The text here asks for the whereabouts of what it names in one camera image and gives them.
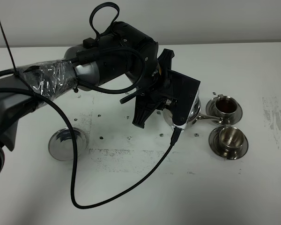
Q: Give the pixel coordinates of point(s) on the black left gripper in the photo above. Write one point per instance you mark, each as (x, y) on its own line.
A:
(164, 87)

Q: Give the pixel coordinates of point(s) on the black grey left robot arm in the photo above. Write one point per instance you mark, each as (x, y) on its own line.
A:
(120, 60)

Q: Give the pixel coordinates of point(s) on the far stainless steel saucer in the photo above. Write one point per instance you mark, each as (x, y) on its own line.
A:
(230, 121)

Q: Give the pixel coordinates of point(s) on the far stainless steel teacup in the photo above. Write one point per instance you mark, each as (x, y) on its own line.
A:
(225, 107)

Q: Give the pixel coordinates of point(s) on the stainless steel teacup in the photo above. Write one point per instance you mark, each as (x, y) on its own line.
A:
(231, 138)
(225, 107)

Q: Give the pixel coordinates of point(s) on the near stainless steel teacup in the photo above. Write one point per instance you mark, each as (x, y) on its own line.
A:
(231, 138)

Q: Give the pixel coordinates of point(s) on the near stainless steel saucer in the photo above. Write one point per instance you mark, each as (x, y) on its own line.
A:
(213, 140)

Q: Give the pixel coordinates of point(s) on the stainless steel teapot saucer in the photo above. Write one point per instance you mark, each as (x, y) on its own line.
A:
(60, 145)

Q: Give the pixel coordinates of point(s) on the black zip tie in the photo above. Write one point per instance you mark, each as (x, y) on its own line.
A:
(8, 47)

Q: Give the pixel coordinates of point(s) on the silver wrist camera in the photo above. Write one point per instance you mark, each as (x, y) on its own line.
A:
(188, 90)

